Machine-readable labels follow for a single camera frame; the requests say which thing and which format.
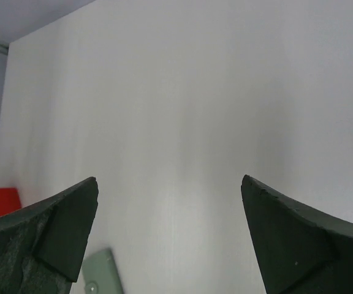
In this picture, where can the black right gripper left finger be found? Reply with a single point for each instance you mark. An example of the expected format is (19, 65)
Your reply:
(42, 246)

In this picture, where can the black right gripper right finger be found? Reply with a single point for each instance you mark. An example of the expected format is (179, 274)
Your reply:
(299, 249)

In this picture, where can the green leather card holder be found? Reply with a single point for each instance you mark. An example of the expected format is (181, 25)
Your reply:
(100, 273)

